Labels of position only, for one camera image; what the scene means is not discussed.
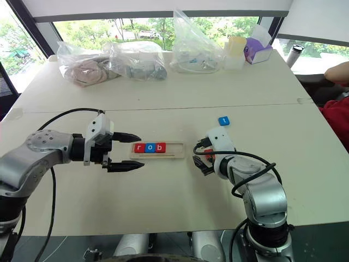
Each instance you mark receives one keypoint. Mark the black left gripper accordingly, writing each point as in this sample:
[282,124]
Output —
[101,152]

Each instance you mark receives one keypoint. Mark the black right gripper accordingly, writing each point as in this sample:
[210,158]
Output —
[213,166]

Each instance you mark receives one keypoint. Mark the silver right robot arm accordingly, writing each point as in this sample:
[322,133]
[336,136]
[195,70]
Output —
[261,188]

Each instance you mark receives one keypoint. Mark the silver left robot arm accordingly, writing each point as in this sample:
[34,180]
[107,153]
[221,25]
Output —
[32,161]

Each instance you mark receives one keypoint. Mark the person's bare forearm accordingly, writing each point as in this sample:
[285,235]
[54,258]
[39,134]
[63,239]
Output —
[338,72]

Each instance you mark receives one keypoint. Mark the red letter block r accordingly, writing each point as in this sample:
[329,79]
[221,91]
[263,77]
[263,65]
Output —
[139,148]

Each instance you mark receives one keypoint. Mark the blue letter block o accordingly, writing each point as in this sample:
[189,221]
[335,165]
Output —
[150,148]

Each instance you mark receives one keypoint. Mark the wooden letter tray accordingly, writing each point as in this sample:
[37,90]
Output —
[174,151]

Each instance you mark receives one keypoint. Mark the red letter block b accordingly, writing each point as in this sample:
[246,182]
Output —
[160,147]

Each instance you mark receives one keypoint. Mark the blue letter block t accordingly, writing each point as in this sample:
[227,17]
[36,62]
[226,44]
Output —
[224,121]

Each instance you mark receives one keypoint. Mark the silver rounded robot leg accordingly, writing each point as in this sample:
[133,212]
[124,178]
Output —
[132,244]
[207,245]

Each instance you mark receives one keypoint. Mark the dark rounded robot shape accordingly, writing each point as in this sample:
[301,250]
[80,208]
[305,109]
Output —
[150,258]

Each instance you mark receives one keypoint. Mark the plastic bag with grey items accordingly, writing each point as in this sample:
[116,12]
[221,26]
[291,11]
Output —
[141,65]

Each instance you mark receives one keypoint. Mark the plastic bag with pink cloth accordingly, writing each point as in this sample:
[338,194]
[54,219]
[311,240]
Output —
[84,69]

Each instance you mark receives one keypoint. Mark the white translucent plastic box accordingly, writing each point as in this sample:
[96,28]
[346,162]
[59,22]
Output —
[235,62]

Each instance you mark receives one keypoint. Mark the tall clear plastic bag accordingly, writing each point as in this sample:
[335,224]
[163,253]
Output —
[193,52]

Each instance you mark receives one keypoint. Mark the cream translucent plastic cup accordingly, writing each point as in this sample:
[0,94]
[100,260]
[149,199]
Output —
[236,46]

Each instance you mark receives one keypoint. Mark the purple tissue box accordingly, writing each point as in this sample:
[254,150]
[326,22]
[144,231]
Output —
[257,49]

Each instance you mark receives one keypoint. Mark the black office chair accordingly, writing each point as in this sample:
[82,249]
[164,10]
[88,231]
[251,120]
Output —
[316,87]

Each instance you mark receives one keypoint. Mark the black mesh chair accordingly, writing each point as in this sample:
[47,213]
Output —
[6,90]

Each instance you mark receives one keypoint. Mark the white bottle with black lid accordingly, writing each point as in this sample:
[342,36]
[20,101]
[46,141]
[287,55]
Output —
[296,57]

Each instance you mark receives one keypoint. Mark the person's red clothing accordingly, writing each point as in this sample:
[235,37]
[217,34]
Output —
[338,117]

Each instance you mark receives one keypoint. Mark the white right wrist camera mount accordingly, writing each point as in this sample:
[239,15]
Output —
[221,140]

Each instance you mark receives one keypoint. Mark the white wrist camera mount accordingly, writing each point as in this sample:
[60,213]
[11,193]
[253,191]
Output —
[221,140]
[98,128]

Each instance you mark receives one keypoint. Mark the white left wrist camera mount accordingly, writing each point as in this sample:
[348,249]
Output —
[98,128]

